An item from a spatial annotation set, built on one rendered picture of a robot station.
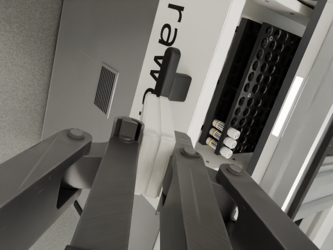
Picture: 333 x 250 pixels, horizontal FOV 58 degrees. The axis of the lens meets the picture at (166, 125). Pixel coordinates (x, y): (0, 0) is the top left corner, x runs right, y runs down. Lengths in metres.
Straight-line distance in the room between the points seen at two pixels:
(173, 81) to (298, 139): 0.19
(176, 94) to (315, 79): 0.18
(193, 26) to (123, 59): 0.41
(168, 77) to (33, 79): 0.97
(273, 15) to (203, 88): 0.24
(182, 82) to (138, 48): 0.38
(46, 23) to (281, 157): 0.96
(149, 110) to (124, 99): 0.54
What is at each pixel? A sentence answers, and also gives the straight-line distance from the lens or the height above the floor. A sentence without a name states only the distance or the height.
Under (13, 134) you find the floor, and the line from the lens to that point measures 1.29.
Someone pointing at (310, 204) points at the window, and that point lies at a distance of 0.43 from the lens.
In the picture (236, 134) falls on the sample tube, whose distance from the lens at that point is 0.40.
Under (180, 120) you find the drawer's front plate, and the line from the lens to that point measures 0.32.
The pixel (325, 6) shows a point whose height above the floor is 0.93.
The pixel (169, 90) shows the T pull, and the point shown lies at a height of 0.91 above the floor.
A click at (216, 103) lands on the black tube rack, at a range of 0.41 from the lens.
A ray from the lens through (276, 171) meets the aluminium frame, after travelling 0.42.
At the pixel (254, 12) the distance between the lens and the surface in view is 0.47.
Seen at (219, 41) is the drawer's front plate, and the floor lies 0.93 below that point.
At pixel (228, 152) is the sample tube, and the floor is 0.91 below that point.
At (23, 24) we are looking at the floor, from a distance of 1.17.
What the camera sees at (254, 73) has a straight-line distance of 0.40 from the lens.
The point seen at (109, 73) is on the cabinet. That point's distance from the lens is 0.76.
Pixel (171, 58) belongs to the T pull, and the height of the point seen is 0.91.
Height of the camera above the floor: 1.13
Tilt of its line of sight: 44 degrees down
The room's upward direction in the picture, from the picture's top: 126 degrees clockwise
